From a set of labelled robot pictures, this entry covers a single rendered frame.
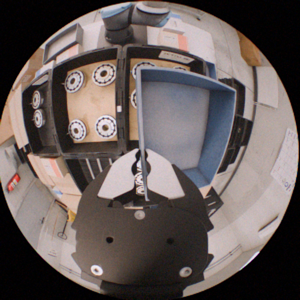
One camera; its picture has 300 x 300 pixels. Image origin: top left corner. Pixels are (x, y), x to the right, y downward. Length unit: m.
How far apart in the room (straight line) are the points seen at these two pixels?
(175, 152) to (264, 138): 2.90
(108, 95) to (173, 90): 0.30
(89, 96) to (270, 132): 3.12
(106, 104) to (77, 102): 0.15
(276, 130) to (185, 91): 2.84
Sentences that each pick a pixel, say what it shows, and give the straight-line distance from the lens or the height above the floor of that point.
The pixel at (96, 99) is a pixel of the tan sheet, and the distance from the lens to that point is 0.44.
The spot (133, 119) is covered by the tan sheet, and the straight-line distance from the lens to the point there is 0.42.
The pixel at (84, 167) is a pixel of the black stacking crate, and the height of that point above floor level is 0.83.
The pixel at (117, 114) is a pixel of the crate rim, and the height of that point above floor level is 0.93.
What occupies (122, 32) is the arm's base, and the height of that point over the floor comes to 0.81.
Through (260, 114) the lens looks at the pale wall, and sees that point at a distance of 3.09.
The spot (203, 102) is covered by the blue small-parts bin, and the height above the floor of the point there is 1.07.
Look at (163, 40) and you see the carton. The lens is 0.60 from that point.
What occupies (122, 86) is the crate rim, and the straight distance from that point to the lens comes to 0.32.
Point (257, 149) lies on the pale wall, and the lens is 3.09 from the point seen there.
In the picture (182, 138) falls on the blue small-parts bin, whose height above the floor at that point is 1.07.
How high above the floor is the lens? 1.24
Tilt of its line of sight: 60 degrees down
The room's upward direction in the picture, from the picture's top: 165 degrees clockwise
